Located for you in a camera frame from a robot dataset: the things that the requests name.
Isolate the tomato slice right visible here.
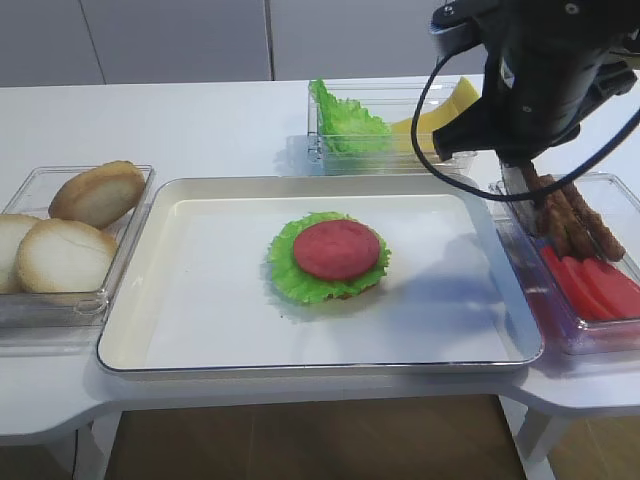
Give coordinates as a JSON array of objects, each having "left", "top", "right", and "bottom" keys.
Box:
[{"left": 580, "top": 259, "right": 639, "bottom": 319}]

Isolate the brown meat patty right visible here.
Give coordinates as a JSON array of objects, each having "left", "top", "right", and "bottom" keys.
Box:
[{"left": 563, "top": 183, "right": 626, "bottom": 262}]

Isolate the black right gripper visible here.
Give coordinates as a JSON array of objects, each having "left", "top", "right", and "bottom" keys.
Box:
[{"left": 430, "top": 1, "right": 639, "bottom": 164}]

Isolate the lettuce leaf on burger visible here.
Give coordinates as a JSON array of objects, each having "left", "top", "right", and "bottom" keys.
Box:
[{"left": 267, "top": 211, "right": 391, "bottom": 304}]

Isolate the bun half front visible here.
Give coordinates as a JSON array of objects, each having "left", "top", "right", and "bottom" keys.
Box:
[{"left": 16, "top": 219, "right": 118, "bottom": 294}]

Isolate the clear bun container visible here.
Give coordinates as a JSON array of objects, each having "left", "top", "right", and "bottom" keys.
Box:
[{"left": 1, "top": 165, "right": 155, "bottom": 328}]

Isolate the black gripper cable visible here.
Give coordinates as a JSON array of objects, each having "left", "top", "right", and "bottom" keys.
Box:
[{"left": 410, "top": 47, "right": 640, "bottom": 203}]

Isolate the yellow cheese slice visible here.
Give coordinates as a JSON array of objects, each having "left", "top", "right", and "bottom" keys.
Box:
[{"left": 391, "top": 76, "right": 480, "bottom": 153}]

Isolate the tomato slice left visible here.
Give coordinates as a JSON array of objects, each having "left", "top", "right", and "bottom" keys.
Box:
[{"left": 540, "top": 246, "right": 593, "bottom": 321}]

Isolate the white metal serving tray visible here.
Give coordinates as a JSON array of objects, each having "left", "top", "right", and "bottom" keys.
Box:
[{"left": 97, "top": 175, "right": 544, "bottom": 375}]

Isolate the brown meat patty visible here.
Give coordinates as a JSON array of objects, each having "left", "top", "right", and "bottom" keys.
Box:
[
  {"left": 545, "top": 189, "right": 595, "bottom": 259},
  {"left": 516, "top": 163, "right": 555, "bottom": 238},
  {"left": 563, "top": 183, "right": 626, "bottom": 262}
]

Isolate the bun half far left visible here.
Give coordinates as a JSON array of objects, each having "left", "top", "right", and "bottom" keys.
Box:
[{"left": 1, "top": 214, "right": 41, "bottom": 294}]

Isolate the brown meat patty middle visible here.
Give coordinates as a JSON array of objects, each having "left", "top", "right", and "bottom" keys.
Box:
[{"left": 545, "top": 189, "right": 595, "bottom": 259}]

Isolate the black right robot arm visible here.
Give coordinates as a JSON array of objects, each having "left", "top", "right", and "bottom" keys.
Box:
[{"left": 432, "top": 1, "right": 639, "bottom": 165}]

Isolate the clear lettuce cheese container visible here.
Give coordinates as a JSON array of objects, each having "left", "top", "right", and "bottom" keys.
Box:
[{"left": 307, "top": 80, "right": 476, "bottom": 175}]

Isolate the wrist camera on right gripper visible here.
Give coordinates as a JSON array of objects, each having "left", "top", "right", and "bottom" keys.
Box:
[{"left": 429, "top": 1, "right": 481, "bottom": 57}]

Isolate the tomato slice on burger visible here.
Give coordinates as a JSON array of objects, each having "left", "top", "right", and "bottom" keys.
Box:
[{"left": 293, "top": 219, "right": 381, "bottom": 281}]

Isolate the green lettuce leaf in container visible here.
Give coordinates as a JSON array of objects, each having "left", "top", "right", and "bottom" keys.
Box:
[{"left": 310, "top": 79, "right": 392, "bottom": 154}]

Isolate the bottom bun under lettuce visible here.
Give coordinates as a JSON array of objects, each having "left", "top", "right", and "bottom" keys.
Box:
[{"left": 324, "top": 282, "right": 379, "bottom": 301}]

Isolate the tomato slice middle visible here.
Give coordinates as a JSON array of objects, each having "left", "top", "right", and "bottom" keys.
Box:
[{"left": 560, "top": 256, "right": 614, "bottom": 322}]

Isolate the clear patty tomato container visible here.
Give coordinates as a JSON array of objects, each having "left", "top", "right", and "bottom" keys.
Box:
[{"left": 497, "top": 173, "right": 639, "bottom": 355}]

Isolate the grey table leg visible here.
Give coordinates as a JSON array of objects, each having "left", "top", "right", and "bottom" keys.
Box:
[{"left": 515, "top": 407, "right": 571, "bottom": 480}]

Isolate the brown meat patty left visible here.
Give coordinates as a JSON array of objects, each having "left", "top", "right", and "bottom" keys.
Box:
[{"left": 516, "top": 163, "right": 555, "bottom": 238}]

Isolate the upright bun half back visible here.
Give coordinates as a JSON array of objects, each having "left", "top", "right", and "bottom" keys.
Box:
[{"left": 48, "top": 161, "right": 145, "bottom": 230}]

